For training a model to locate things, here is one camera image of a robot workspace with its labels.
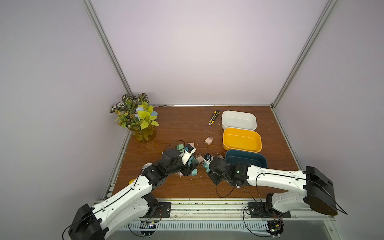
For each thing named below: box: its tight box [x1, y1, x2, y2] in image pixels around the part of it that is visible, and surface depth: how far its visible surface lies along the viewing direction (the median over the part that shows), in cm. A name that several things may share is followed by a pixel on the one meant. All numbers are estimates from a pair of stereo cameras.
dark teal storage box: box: [225, 149, 268, 168], surface depth 91 cm
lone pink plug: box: [204, 136, 214, 146], surface depth 99 cm
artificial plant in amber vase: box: [110, 93, 160, 144], surface depth 91 cm
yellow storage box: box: [222, 127, 263, 153], surface depth 100 cm
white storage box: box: [221, 110, 258, 131], surface depth 111 cm
